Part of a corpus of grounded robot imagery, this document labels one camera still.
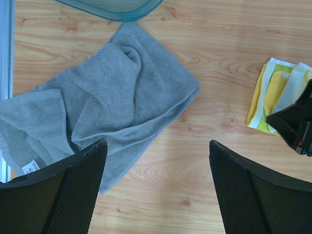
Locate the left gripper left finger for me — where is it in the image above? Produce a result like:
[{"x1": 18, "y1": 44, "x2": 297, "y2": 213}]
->
[{"x1": 0, "y1": 139, "x2": 108, "y2": 234}]

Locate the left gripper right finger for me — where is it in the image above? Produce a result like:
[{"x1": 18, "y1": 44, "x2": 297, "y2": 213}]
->
[{"x1": 209, "y1": 140, "x2": 312, "y2": 234}]

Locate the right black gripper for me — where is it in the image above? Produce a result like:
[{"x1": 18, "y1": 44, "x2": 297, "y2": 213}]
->
[{"x1": 266, "y1": 81, "x2": 312, "y2": 156}]

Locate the yellow green patterned towel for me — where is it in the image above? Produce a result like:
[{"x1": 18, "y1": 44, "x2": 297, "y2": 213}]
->
[{"x1": 247, "y1": 58, "x2": 312, "y2": 135}]

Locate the grey towel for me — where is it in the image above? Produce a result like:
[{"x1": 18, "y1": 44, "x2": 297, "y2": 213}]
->
[{"x1": 0, "y1": 22, "x2": 200, "y2": 194}]

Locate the teal transparent plastic tub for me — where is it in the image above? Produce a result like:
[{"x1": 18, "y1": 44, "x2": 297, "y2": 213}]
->
[{"x1": 57, "y1": 0, "x2": 162, "y2": 22}]

